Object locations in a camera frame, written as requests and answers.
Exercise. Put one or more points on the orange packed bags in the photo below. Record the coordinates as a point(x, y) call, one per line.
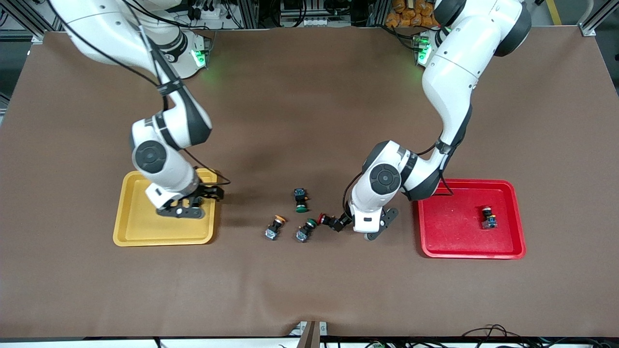
point(411, 14)

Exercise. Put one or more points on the brown table mat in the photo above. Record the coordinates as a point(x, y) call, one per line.
point(309, 121)

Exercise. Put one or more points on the red push button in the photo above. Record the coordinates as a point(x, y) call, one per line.
point(325, 220)
point(489, 220)

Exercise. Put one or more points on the metal table edge bracket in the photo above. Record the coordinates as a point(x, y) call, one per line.
point(309, 336)

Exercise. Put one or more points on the white power strip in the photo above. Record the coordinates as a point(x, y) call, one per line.
point(208, 13)

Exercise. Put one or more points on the yellow plastic tray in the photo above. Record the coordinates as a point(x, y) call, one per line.
point(140, 227)

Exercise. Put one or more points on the black left camera mount bracket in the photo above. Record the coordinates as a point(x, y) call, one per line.
point(382, 224)

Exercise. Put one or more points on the black right camera mount bracket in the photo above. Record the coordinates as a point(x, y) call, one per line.
point(169, 211)

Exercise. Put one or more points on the red plastic tray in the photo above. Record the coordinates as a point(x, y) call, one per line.
point(459, 232)

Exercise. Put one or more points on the green push button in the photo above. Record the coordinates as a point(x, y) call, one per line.
point(300, 199)
point(304, 232)

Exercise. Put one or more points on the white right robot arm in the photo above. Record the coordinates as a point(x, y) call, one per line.
point(96, 29)

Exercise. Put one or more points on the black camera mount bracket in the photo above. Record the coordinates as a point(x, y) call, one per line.
point(169, 211)
point(382, 224)

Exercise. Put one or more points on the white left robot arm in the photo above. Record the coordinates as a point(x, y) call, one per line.
point(454, 72)

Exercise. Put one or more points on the yellow push button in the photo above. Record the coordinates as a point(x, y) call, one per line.
point(274, 228)

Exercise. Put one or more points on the aluminium frame strut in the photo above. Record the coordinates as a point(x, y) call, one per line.
point(249, 13)
point(26, 21)
point(379, 12)
point(592, 19)

